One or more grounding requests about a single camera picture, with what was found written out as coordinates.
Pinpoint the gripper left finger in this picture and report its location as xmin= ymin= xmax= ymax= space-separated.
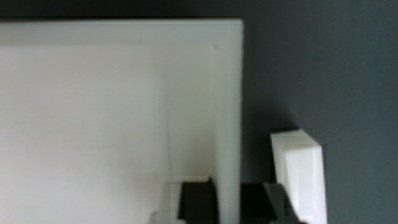
xmin=178 ymin=179 xmax=219 ymax=224

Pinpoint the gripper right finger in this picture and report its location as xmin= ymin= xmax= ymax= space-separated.
xmin=240 ymin=183 xmax=302 ymax=224

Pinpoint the white drawer cabinet box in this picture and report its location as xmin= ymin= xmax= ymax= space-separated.
xmin=0 ymin=20 xmax=244 ymax=224

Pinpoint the white front fence rail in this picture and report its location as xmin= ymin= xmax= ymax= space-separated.
xmin=270 ymin=129 xmax=327 ymax=224

